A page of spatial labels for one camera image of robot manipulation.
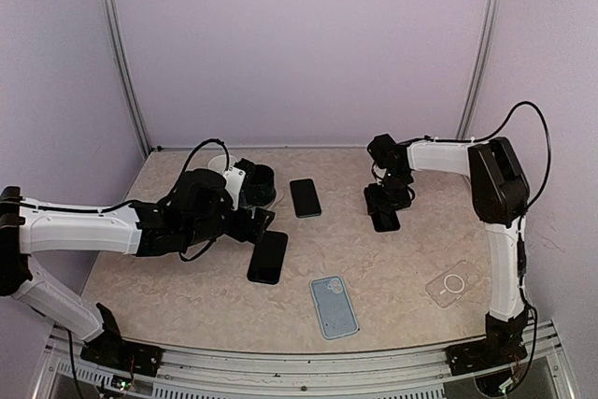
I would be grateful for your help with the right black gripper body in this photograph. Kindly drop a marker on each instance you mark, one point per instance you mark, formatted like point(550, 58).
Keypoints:
point(393, 192)

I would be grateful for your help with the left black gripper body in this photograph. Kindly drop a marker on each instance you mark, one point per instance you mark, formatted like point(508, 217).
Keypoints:
point(240, 231)

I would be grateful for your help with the black phone pink edge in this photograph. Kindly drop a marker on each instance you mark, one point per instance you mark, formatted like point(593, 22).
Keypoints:
point(267, 261)

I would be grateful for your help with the black phone case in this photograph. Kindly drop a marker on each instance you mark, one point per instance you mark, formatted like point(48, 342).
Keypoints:
point(268, 256)

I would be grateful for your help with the light blue phone case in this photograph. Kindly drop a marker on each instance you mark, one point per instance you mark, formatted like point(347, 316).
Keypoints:
point(334, 309)

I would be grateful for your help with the clear magsafe phone case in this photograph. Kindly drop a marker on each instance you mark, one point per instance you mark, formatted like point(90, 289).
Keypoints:
point(452, 284)

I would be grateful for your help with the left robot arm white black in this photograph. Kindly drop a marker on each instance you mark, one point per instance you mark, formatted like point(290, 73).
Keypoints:
point(202, 206)

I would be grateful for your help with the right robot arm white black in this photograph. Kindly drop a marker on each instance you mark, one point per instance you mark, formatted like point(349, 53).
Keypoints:
point(500, 197)

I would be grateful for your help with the dark green ceramic mug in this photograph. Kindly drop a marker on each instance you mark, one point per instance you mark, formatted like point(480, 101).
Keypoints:
point(259, 189)

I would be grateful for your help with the white grey ringed plate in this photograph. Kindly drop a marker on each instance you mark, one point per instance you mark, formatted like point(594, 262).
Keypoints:
point(245, 203)

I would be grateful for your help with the light blue ceramic mug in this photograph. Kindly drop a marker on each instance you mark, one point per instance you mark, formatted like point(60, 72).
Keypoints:
point(221, 163)

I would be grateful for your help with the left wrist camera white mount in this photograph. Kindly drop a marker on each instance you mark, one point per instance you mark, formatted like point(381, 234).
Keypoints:
point(234, 180)

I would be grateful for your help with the right aluminium frame post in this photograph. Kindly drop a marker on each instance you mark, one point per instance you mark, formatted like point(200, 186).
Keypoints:
point(482, 56)

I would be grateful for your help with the aluminium frame post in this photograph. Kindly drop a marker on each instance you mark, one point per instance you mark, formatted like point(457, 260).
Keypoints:
point(482, 56)
point(126, 80)

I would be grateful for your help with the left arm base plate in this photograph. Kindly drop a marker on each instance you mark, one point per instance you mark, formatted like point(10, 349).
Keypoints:
point(126, 356)

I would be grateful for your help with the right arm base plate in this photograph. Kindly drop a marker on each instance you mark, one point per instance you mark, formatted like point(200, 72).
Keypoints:
point(480, 355)

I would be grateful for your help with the front aluminium rail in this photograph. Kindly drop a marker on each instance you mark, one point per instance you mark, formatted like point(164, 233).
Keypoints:
point(421, 372)

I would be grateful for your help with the left aluminium frame post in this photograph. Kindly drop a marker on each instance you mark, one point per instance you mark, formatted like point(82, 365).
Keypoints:
point(126, 80)

